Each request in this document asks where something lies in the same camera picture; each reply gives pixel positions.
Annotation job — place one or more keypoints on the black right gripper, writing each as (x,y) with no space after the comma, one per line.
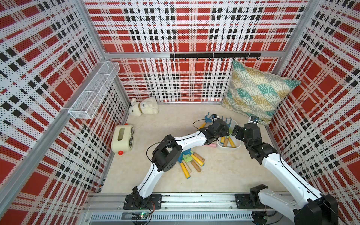
(241,131)

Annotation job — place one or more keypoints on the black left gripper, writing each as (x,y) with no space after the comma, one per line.
(225,131)

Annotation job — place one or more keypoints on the light green rake wooden handle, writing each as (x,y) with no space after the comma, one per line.
(225,142)

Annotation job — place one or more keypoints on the light green fork wooden handle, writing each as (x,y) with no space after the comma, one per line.
(189,159)

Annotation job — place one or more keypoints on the purple rake pink handle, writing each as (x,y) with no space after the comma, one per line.
(213,145)

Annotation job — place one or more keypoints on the dark green rake wooden handle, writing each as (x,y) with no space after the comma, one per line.
(186,166)

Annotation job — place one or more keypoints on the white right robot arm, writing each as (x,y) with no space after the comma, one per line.
(309,207)

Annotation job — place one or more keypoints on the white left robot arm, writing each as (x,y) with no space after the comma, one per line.
(166,154)

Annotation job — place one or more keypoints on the white storage box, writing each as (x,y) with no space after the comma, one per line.
(237,142)

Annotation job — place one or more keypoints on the teal yellow patterned pillow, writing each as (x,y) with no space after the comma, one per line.
(256,93)

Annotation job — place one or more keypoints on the white plush bunny toy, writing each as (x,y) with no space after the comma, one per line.
(147,106)

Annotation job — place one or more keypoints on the cream toy clock radio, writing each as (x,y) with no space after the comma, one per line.
(122,139)

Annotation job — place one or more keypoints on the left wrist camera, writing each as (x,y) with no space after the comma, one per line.
(214,116)

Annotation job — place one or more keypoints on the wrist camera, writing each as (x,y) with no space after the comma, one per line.
(214,116)
(254,119)

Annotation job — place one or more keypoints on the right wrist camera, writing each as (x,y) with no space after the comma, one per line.
(254,119)

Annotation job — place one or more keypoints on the black hook rail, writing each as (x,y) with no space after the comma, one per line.
(244,55)

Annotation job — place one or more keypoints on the metal base rail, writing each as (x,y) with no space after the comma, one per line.
(116,208)

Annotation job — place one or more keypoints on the white wire mesh shelf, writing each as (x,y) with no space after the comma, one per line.
(87,104)

